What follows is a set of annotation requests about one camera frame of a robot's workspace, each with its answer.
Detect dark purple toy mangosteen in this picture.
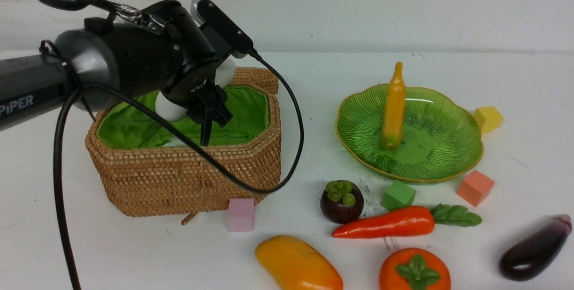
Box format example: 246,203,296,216
320,180,364,224

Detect black cable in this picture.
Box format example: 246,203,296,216
37,0,305,290

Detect green leaf-shaped glass plate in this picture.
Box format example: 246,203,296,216
335,84,484,184

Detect green foam cube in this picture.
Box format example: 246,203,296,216
381,180,416,211

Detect dark purple toy eggplant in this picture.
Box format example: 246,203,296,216
498,214,573,282

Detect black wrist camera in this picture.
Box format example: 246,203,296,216
190,0,254,61

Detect pink foam cube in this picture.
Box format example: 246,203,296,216
227,198,256,233

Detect orange foam cube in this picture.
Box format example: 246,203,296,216
457,170,496,208

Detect yellow-orange toy mango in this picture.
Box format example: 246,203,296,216
254,235,344,290

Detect orange toy persimmon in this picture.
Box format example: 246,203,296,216
378,247,452,290

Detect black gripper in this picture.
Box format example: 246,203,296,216
144,0,233,147

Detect white toy radish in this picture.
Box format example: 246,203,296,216
155,58,236,122

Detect woven wicker basket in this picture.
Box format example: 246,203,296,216
85,83,282,217

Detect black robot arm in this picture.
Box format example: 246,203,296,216
0,0,235,146

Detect yellow foam cube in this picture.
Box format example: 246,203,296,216
473,106,504,134

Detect woven wicker basket lid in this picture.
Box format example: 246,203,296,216
228,67,279,95

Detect orange toy carrot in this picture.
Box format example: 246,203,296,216
331,204,483,239

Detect yellow toy banana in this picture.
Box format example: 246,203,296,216
381,62,406,150

